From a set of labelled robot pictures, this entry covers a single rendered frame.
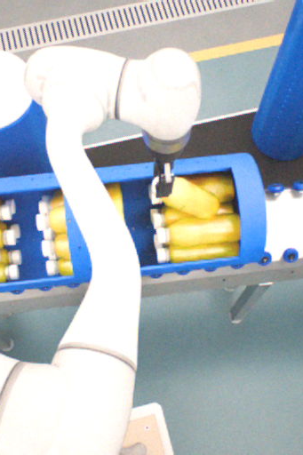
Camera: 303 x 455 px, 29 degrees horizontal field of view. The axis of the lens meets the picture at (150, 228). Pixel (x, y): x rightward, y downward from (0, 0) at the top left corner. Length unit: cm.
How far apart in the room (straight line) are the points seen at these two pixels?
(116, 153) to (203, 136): 40
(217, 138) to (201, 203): 134
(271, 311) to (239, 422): 49
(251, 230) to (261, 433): 129
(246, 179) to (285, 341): 130
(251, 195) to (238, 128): 137
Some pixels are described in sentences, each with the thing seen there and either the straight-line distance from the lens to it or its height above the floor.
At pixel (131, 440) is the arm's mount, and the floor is 102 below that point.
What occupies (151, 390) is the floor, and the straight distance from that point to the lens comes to 248.
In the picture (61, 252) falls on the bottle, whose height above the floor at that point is 113.
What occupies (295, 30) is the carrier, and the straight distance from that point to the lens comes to 209.
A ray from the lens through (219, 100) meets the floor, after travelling 297.
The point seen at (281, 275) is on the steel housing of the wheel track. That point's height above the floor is 86.
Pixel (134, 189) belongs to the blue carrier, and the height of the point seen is 102.
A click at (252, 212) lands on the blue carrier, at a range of 137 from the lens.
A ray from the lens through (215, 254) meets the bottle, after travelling 148.
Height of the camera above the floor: 247
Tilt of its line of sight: 69 degrees down
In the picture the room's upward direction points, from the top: 3 degrees clockwise
